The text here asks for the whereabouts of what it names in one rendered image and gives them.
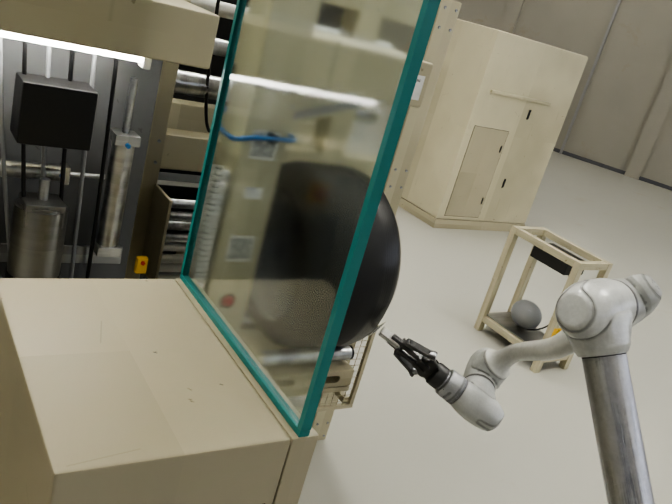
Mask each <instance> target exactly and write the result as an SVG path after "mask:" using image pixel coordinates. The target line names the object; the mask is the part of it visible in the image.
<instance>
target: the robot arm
mask: <svg viewBox="0 0 672 504"><path fill-rule="evenodd" d="M661 296H662V291H661V289H660V287H659V286H658V284H657V283H656V282H655V281H654V279H653V278H652V277H650V276H649V275H645V274H635V275H630V276H627V277H626V278H624V279H623V278H618V279H608V278H595V279H587V280H582V281H579V282H576V283H574V284H572V285H571V286H569V287H568V288H567V289H565V290H564V291H563V292H562V294H561V295H560V296H559V298H558V300H557V302H556V306H555V317H556V320H557V323H558V325H559V326H560V328H561V329H562V330H561V331H560V332H559V333H557V334H556V335H554V336H552V337H550V338H547V339H542V340H534V341H527V342H520V343H515V344H512V345H509V346H507V347H505V348H502V349H500V350H498V351H496V350H494V349H491V348H481V349H479V350H477V351H476V352H474V353H473V355H472V356H471V357H470V359H469V361H468V363H467V366H466V368H465V371H464V375H463V376H462V375H460V374H459V373H458V372H457V371H455V370H454V369H452V370H450V369H449V368H448V367H446V366H445V365H444V364H443V363H439V362H438V360H437V359H436V356H437V354H438V353H437V352H436V351H433V350H430V349H428V348H426V347H424V346H423V345H421V344H419V343H417V342H415V341H414V340H412V339H410V338H408V339H407V340H406V338H403V340H402V339H401V338H400V337H398V336H397V335H396V334H393V333H392V332H390V331H389V330H388V329H387V328H385V327H383V328H382V329H381V330H380V332H379V334H378V335H379V336H380V337H382V338H383V339H384V340H386V341H387V343H388V344H389V345H390V346H391V347H393V348H394V349H395V350H394V354H393V355H394V356H395V357H396V358H397V359H398V361H399V362H400V363H401V364H402V365H403V366H404V367H405V368H406V370H407V371H408V372H409V374H410V376H411V377H413V376H414V375H419V376H420V377H423V378H424V379H425V380H426V383H428V384H429V385H430V386H431V387H433V388H434V389H435V392H436V394H438V395H439V396H440V397H441V398H443V399H444V400H445V401H446V402H447V403H449V404H450V405H451V406H452V407H453V409H454V410H455V411H456V412H457V413H458V414H459V415H460V416H461V417H462V418H464V419H465V420H466V421H468V422H469V423H470V424H472V425H474V426H475V427H477V428H479V429H481V430H484V431H487V432H488V431H492V430H494V429H496V428H497V427H498V426H499V424H500V423H501V421H502V420H503V418H504V411H503V409H502V407H501V405H500V404H499V402H498V401H497V400H496V396H495V390H496V389H498V388H499V387H500V385H501V384H502V383H503V382H504V381H505V379H506V378H507V377H508V376H509V375H510V367H511V366H512V365H514V364H515V363H517V362H519V361H549V360H556V359H560V358H563V357H566V356H569V355H571V354H573V353H575V354H576V355H577V356H578V357H581V358H582V364H583V370H584V375H585V381H586V386H587V392H588V398H589V403H590V409H591V414H592V420H593V425H594V431H595V437H596V442H597V448H598V453H599V459H600V465H601V470H602V476H603V481H604V487H605V493H606V498H607V504H655V501H654V496H653V491H652V486H651V480H650V475H649V470H648V464H647V459H646V454H645V448H644V443H643V438H642V432H641V427H640V422H639V417H638V411H637V406H636V401H635V395H634V390H633V385H632V379H631V374H630V369H629V363H628V358H627V353H626V352H628V351H629V349H630V346H631V333H632V327H633V326H634V325H636V324H637V323H639V322H640V321H642V320H643V319H644V318H646V317H647V316H649V315H650V314H651V313H652V312H653V311H654V310H655V308H656V307H657V306H658V304H659V303H660V301H661ZM409 343H410V344H409Z"/></svg>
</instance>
